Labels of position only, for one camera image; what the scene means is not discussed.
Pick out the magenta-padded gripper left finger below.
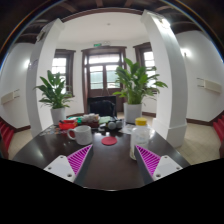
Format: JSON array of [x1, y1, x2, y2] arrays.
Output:
[[43, 144, 95, 187]]

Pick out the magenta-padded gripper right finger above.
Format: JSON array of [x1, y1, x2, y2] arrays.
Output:
[[133, 144, 184, 186]]

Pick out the clear bottle with yellow cap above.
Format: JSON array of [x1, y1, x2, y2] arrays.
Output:
[[129, 117, 152, 161]]

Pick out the colourful round stickers sheet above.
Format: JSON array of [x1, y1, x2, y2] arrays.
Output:
[[41, 124, 68, 136]]

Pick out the white speckled mug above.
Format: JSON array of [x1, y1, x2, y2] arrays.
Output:
[[66, 124, 93, 146]]

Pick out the red plastic box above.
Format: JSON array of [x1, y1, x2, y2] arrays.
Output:
[[58, 119, 78, 131]]

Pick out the flat round red coaster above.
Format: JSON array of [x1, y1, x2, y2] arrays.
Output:
[[101, 136, 118, 147]]

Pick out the basket of wrapped snacks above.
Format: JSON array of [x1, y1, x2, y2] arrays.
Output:
[[79, 113, 101, 128]]

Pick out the red carpeted stairs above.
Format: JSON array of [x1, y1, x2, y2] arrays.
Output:
[[0, 117, 16, 151], [213, 111, 224, 143]]

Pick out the grey headphones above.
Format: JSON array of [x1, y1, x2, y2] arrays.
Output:
[[105, 117, 124, 131]]

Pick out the green paper sheet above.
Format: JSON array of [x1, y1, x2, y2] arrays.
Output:
[[98, 115, 113, 125]]

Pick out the small plant in white pot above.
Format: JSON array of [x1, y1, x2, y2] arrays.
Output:
[[34, 69, 74, 126]]

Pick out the black office chair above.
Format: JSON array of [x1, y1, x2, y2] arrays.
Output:
[[87, 95, 118, 118]]

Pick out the large plant in white pot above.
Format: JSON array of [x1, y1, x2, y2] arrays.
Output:
[[113, 58, 169, 125]]

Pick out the brown wooden double door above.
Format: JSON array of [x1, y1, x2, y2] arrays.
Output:
[[81, 46, 128, 114]]

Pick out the white wall heater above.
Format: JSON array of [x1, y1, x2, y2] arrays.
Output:
[[0, 89, 21, 105], [196, 77, 223, 94]]

